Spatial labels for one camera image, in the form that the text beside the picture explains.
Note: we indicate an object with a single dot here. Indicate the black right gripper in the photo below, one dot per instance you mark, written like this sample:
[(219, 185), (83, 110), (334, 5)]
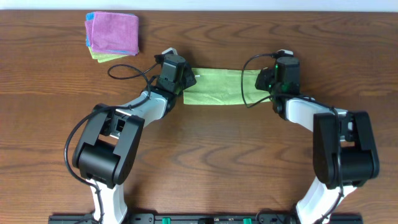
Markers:
[(263, 74)]

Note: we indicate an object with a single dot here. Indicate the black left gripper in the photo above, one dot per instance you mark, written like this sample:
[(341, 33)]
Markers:
[(188, 72)]

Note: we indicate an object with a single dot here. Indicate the green microfiber cloth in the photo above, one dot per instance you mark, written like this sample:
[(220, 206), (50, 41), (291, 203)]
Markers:
[(223, 87)]

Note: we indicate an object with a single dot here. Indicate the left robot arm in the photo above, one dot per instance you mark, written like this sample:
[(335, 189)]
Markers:
[(104, 144)]

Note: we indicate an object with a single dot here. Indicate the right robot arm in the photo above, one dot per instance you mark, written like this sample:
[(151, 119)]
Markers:
[(344, 150)]

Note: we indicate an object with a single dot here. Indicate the pink folded cloth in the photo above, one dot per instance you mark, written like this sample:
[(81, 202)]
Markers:
[(113, 32)]

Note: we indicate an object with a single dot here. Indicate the green folded cloth in stack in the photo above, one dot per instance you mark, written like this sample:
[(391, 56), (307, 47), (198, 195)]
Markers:
[(103, 57)]

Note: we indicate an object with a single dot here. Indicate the blue folded cloth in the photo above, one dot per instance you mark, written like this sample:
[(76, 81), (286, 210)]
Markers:
[(89, 18)]

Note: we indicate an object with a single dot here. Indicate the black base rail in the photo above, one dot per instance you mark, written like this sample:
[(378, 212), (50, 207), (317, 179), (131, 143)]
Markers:
[(148, 218)]

